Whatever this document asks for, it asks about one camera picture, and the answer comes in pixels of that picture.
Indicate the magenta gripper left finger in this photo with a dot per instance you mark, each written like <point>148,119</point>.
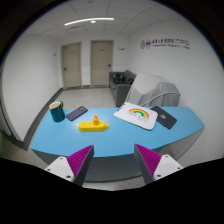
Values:
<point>74,167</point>

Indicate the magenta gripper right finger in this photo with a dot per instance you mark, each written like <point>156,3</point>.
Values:
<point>154,166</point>

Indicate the white rainbow notebook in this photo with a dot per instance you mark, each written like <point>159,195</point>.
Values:
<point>137,115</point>

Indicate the purple smartphone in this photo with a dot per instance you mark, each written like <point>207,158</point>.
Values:
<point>76,113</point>

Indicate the teal mug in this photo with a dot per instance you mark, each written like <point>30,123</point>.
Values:
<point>57,112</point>

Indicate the grey cloth cover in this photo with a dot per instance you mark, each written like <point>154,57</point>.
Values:
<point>153,90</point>

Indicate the grey sofa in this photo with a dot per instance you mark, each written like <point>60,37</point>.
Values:
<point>120,91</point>

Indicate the black bag on sofa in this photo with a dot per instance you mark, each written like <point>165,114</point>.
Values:
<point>118,79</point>

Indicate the left beige door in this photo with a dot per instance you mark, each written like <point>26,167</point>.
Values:
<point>71,65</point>

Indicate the beige door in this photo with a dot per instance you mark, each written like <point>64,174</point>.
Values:
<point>101,62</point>
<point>71,65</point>

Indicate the right beige door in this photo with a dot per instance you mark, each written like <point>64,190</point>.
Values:
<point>101,62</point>

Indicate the ceiling light strip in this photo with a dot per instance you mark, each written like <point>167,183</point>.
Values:
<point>89,20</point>

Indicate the wall logo sign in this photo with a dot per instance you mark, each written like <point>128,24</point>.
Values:
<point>165,42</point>

